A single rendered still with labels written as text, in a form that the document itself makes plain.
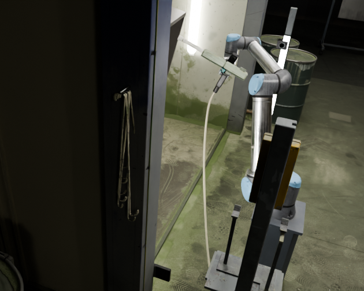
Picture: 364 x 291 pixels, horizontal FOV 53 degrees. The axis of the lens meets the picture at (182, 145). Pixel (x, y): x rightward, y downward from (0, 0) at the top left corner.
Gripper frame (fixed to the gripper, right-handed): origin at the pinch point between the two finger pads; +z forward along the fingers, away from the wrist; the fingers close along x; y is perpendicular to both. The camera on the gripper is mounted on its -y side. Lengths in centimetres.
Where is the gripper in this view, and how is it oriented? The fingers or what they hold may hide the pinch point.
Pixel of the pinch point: (226, 71)
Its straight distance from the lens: 234.2
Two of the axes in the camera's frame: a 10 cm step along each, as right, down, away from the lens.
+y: -4.6, 7.2, 5.2
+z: -2.1, 4.8, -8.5
